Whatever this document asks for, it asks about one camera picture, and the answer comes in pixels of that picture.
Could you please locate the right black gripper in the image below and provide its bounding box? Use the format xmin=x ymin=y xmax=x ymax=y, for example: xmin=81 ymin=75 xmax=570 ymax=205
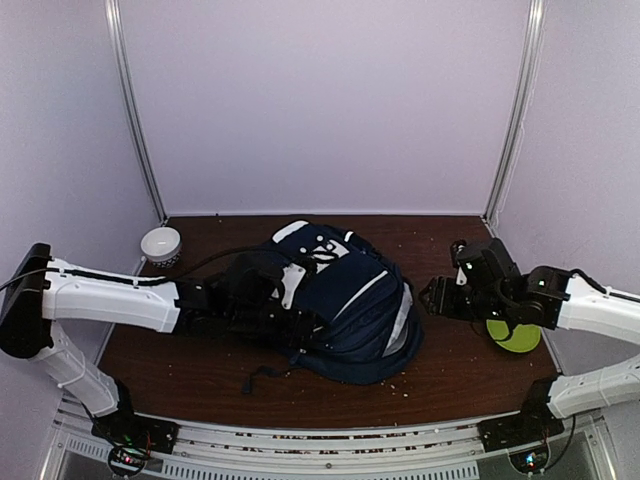
xmin=419 ymin=277 xmax=511 ymax=322

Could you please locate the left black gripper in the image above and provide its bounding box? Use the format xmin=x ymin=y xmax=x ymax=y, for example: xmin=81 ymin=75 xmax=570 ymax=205
xmin=227 ymin=300 xmax=329 ymax=348

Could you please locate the navy blue backpack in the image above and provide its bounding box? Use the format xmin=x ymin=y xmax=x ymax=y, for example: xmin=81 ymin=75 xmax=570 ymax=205
xmin=255 ymin=220 xmax=424 ymax=385

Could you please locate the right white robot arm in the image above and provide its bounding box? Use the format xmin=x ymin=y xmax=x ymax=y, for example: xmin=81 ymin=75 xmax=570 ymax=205
xmin=419 ymin=238 xmax=639 ymax=451

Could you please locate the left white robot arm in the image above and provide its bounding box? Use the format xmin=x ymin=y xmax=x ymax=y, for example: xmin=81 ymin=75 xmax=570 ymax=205
xmin=1 ymin=243 xmax=327 ymax=452

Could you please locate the green plate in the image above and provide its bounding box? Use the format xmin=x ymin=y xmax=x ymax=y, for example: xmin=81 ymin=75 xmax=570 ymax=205
xmin=486 ymin=320 xmax=541 ymax=354

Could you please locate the white patterned bowl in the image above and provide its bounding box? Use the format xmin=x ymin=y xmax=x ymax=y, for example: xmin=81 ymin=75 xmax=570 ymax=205
xmin=140 ymin=227 xmax=182 ymax=269

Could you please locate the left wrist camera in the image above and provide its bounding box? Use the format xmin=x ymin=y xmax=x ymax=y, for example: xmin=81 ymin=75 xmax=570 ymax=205
xmin=277 ymin=264 xmax=307 ymax=310

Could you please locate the front aluminium rail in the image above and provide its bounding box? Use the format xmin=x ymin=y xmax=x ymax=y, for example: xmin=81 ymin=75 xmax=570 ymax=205
xmin=39 ymin=394 xmax=616 ymax=480

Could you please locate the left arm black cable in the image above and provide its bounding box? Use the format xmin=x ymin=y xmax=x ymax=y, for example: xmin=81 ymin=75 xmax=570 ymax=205
xmin=0 ymin=244 xmax=281 ymax=294

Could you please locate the left aluminium frame post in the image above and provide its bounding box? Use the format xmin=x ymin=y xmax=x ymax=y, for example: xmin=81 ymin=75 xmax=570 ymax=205
xmin=104 ymin=0 xmax=168 ymax=225

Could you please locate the aluminium frame post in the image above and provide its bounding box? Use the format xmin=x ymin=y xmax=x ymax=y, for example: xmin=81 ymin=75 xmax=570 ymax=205
xmin=104 ymin=0 xmax=168 ymax=225
xmin=483 ymin=0 xmax=546 ymax=229

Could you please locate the right aluminium frame post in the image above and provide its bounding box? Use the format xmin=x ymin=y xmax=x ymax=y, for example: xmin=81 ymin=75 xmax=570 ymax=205
xmin=483 ymin=0 xmax=546 ymax=229

